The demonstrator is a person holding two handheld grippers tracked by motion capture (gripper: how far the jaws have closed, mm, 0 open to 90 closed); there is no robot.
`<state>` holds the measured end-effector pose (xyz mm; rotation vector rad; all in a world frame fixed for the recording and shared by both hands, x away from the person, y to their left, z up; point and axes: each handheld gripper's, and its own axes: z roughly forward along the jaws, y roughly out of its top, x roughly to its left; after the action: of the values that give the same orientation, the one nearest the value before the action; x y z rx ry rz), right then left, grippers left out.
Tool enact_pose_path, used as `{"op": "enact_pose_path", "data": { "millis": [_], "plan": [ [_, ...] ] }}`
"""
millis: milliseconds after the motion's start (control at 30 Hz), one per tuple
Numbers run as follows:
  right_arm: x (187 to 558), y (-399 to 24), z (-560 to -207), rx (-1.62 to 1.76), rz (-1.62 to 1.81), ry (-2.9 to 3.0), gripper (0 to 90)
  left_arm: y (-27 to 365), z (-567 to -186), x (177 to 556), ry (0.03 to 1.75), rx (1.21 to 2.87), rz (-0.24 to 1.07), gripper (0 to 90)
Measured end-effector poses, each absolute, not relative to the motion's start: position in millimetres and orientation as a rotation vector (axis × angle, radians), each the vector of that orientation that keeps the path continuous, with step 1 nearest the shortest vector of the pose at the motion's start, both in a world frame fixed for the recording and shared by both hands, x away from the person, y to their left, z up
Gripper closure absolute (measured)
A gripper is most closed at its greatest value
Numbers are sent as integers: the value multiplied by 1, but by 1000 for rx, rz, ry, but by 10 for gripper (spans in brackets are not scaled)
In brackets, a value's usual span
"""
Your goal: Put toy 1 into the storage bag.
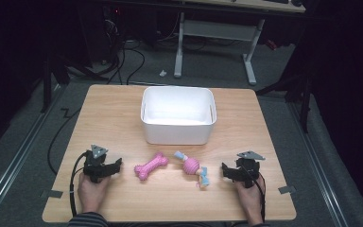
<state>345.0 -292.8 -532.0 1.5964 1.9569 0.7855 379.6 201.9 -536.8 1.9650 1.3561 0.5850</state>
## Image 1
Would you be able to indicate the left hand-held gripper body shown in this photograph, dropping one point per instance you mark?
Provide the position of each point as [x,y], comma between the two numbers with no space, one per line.
[95,165]

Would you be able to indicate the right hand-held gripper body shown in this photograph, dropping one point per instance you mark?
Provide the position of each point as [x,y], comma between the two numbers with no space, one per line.
[249,168]

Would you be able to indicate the person's right hand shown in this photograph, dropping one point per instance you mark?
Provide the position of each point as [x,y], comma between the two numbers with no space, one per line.
[250,200]

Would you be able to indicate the person's left hand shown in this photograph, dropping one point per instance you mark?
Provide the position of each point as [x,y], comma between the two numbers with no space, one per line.
[91,195]

